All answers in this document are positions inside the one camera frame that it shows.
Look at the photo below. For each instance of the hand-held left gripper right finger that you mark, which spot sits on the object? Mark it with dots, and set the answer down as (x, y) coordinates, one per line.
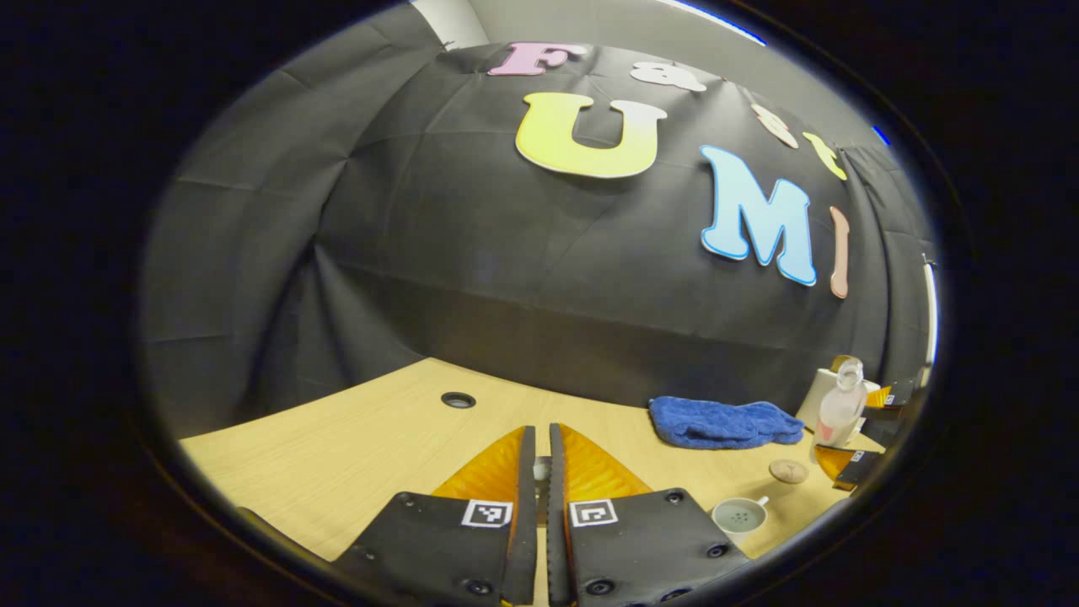
(556, 539)

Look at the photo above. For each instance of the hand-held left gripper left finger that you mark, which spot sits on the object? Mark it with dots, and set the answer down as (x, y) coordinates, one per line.
(524, 539)

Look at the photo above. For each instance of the clear plastic water bottle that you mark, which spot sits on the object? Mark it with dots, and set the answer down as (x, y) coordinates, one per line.
(839, 413)

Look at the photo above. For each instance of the blue towel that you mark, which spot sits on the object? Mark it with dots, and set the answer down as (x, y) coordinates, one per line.
(725, 423)

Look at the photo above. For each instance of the black backdrop cloth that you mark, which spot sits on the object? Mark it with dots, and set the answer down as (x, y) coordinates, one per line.
(472, 253)

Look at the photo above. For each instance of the brown toast slice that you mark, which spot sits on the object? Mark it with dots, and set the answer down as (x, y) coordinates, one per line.
(838, 362)

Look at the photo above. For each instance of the white toaster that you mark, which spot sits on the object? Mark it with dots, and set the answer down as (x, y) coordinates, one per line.
(811, 400)

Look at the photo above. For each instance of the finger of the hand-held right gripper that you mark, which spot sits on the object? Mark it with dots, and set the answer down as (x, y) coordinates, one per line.
(895, 394)
(856, 470)

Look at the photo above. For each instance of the white teacup lid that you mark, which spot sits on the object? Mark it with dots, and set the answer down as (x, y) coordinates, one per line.
(541, 468)

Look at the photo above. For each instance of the white ceramic teacup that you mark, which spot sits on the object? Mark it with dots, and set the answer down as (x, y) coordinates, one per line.
(738, 516)

